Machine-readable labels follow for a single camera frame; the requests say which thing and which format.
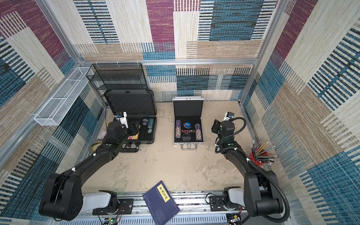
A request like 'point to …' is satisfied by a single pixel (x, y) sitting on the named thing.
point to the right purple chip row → (198, 132)
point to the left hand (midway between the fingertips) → (135, 122)
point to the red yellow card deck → (133, 137)
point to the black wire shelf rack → (117, 76)
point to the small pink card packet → (102, 134)
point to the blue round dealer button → (187, 124)
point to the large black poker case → (141, 106)
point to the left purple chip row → (178, 129)
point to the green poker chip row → (150, 125)
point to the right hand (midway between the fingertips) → (220, 123)
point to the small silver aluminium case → (188, 121)
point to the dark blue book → (161, 203)
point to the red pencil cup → (260, 155)
